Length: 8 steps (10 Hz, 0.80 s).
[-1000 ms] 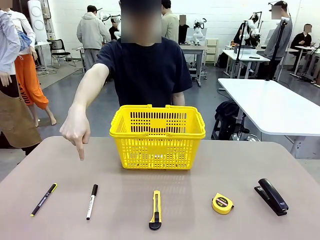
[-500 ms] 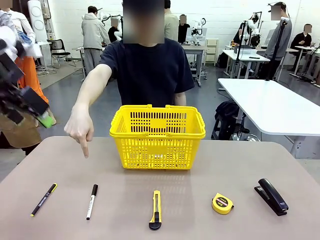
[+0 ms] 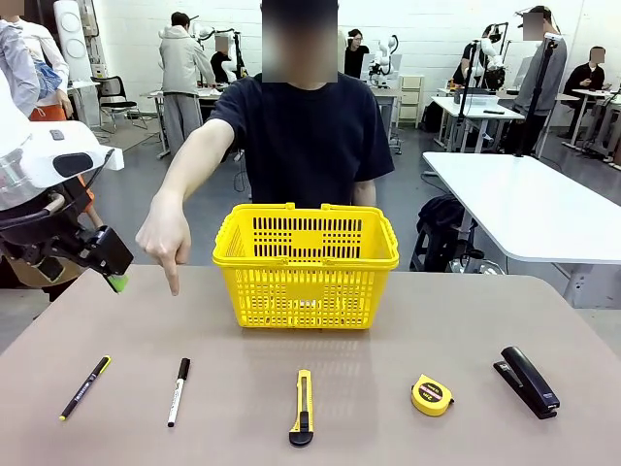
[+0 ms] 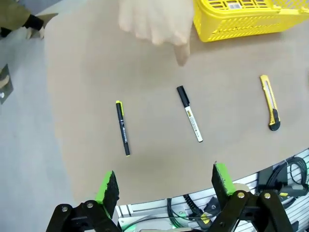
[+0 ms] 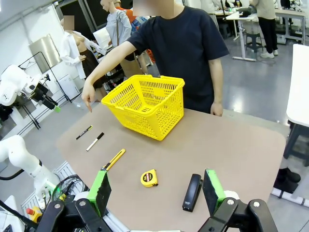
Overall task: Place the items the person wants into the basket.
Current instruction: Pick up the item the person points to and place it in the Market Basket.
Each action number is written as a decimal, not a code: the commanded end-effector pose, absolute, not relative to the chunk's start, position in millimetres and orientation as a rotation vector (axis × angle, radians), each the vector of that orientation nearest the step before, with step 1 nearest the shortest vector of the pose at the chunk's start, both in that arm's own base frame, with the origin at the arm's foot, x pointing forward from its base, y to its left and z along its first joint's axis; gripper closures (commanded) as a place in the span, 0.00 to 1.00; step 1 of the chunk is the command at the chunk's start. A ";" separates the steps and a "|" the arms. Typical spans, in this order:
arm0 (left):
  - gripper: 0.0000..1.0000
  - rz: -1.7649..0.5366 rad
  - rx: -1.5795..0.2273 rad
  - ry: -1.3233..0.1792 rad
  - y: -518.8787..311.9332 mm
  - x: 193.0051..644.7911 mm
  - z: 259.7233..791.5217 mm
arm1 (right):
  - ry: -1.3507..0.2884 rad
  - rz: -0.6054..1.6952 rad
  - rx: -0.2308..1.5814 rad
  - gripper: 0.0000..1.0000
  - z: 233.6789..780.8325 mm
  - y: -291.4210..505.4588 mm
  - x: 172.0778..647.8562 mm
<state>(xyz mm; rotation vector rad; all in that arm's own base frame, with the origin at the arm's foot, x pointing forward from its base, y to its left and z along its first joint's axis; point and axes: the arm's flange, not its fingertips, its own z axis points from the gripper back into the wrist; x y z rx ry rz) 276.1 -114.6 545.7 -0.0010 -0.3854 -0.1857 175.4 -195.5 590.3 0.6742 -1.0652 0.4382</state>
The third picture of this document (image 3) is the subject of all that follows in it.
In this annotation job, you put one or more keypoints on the white marker with black cap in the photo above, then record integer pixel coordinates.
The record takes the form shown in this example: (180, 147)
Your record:
(177, 393)

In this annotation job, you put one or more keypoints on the black office chair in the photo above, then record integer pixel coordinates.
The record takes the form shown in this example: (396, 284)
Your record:
(114, 97)

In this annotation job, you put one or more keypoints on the person's left forearm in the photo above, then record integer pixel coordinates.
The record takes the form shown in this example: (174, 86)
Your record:
(365, 193)

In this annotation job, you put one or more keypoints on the black pen with yellow cap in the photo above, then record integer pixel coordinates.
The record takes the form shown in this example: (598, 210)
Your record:
(85, 388)

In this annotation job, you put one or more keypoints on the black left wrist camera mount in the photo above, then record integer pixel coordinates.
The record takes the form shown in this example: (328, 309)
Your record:
(34, 242)

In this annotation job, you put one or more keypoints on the black backpack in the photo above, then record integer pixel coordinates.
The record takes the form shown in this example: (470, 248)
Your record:
(444, 218)

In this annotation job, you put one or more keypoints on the large white table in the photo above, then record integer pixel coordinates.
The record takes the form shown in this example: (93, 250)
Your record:
(533, 204)

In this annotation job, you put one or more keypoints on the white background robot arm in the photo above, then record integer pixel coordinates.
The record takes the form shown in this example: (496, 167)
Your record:
(491, 53)
(384, 53)
(206, 31)

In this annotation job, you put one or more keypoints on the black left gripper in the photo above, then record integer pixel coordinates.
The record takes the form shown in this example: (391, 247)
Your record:
(104, 250)

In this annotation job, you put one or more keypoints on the yellow tape measure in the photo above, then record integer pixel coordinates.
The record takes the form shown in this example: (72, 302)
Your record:
(429, 395)

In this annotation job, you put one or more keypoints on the white desk with grey legs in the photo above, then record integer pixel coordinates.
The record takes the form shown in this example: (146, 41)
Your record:
(589, 94)
(475, 109)

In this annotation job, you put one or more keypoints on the grey work desk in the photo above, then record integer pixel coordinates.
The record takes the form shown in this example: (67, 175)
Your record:
(155, 97)

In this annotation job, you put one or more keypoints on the dark blue stapler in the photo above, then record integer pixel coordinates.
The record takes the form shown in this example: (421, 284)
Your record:
(529, 383)

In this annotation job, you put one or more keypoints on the person's right forearm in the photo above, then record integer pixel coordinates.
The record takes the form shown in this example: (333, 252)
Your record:
(194, 160)

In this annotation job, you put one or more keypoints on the seated person in black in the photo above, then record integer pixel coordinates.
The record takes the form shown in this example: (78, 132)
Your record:
(222, 63)
(587, 82)

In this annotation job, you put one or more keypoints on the beige drawer cabinet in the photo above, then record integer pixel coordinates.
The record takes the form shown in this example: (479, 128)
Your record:
(411, 99)

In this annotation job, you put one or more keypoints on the standing person in grey jacket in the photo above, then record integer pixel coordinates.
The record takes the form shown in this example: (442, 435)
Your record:
(543, 77)

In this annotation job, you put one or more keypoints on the person in grey hoodie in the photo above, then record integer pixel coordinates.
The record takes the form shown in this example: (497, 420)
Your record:
(182, 73)

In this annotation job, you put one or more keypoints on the yellow plastic shopping basket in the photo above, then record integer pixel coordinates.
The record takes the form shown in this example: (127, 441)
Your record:
(305, 291)

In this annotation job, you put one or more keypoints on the person in navy t-shirt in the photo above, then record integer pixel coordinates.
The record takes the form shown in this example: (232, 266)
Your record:
(310, 145)

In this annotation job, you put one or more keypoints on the person's right hand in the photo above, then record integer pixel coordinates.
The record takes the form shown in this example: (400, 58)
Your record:
(165, 233)

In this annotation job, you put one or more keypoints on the woman with glasses in black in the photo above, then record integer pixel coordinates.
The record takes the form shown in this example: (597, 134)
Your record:
(356, 56)

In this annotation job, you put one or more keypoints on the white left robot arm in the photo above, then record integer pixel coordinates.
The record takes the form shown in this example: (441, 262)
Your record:
(58, 141)

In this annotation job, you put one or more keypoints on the white standing air conditioner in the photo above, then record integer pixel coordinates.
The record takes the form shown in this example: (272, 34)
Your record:
(73, 39)

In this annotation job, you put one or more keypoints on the yellow black utility knife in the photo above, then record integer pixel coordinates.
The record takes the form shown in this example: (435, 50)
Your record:
(303, 408)

